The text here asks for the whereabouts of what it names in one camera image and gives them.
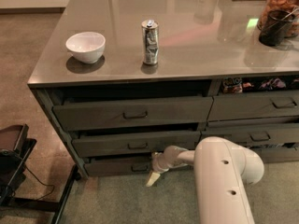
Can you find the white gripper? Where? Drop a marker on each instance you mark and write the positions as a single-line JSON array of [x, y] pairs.
[[161, 163]]

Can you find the grey drawer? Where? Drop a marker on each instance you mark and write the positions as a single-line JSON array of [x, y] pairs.
[[277, 154], [131, 143], [257, 135], [119, 165], [255, 105], [132, 113]]

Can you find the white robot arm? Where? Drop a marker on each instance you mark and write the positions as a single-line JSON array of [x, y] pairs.
[[222, 169]]

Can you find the grey drawer cabinet island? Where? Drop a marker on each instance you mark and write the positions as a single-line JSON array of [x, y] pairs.
[[201, 43]]

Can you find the snack packets in drawer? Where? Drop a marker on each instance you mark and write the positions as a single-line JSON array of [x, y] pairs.
[[254, 84]]

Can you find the white ceramic bowl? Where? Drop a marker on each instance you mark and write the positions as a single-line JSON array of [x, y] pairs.
[[86, 47]]

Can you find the silver drink can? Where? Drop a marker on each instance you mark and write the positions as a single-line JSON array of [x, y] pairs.
[[150, 38]]

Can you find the black mesh cup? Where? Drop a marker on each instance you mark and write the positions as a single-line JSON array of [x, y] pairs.
[[277, 25]]

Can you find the glass snack jar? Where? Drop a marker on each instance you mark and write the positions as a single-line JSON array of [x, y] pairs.
[[286, 5]]

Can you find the black stand frame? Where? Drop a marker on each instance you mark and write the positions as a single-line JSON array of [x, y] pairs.
[[15, 149]]

